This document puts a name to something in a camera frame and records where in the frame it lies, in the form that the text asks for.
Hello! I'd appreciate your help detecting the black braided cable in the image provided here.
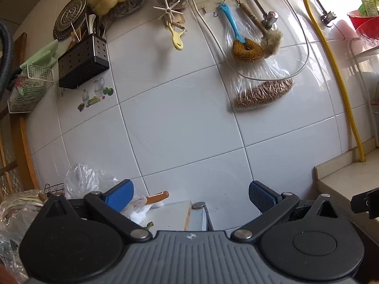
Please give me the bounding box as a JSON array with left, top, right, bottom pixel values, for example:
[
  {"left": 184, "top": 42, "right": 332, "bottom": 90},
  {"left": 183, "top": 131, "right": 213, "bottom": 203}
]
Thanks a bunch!
[{"left": 0, "top": 19, "right": 14, "bottom": 96}]

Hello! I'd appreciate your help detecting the red plastic basin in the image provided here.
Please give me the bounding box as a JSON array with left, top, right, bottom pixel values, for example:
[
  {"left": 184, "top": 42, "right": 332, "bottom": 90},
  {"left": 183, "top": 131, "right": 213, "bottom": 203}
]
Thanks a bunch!
[{"left": 347, "top": 10, "right": 379, "bottom": 40}]

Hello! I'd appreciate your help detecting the clear plastic bag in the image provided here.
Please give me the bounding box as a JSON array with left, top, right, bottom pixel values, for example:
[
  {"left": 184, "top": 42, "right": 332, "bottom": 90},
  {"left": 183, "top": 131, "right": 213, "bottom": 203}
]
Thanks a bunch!
[{"left": 63, "top": 164, "right": 119, "bottom": 199}]

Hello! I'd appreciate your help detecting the white wire basket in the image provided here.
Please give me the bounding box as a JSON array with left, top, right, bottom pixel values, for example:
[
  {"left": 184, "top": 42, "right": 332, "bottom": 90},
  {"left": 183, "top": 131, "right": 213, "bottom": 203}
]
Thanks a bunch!
[{"left": 8, "top": 64, "right": 53, "bottom": 114}]

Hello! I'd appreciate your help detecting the bag of brown grains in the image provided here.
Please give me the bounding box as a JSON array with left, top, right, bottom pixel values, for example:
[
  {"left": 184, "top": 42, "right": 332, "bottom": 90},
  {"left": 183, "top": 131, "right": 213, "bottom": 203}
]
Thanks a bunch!
[{"left": 220, "top": 19, "right": 294, "bottom": 111}]

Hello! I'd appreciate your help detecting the blue handled scrub brush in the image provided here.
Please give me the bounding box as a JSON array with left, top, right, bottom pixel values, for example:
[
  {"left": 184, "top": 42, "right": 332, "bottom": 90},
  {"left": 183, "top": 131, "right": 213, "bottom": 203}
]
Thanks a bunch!
[{"left": 217, "top": 3, "right": 263, "bottom": 63}]

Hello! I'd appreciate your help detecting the black utensil holder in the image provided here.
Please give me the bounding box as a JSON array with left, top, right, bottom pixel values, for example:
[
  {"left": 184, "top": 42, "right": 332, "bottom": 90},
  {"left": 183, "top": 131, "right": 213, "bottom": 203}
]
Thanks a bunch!
[{"left": 58, "top": 33, "right": 110, "bottom": 89}]

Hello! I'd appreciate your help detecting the metal wall faucet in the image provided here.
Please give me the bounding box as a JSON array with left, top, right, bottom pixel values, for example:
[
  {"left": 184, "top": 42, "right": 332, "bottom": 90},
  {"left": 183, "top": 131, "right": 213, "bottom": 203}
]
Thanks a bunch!
[{"left": 253, "top": 0, "right": 279, "bottom": 30}]

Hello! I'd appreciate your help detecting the wooden handled brush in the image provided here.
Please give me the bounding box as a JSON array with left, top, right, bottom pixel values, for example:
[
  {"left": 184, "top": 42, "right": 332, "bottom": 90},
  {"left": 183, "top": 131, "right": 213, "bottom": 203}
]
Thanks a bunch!
[{"left": 237, "top": 0, "right": 283, "bottom": 58}]

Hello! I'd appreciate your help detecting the yellow gas hose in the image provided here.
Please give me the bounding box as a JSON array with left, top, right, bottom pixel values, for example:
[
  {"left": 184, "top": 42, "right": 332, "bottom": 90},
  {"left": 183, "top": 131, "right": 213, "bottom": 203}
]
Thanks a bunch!
[{"left": 291, "top": 0, "right": 366, "bottom": 163}]

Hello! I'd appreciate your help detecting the round metal strainer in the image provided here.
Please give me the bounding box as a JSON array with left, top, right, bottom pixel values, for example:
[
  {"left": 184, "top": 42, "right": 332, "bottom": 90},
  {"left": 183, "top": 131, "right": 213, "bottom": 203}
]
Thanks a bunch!
[{"left": 53, "top": 0, "right": 87, "bottom": 41}]

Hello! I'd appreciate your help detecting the yellow peeler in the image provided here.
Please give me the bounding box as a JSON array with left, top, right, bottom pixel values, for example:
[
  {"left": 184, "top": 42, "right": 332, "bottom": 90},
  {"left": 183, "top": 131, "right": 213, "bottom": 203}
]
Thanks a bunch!
[{"left": 167, "top": 21, "right": 186, "bottom": 51}]

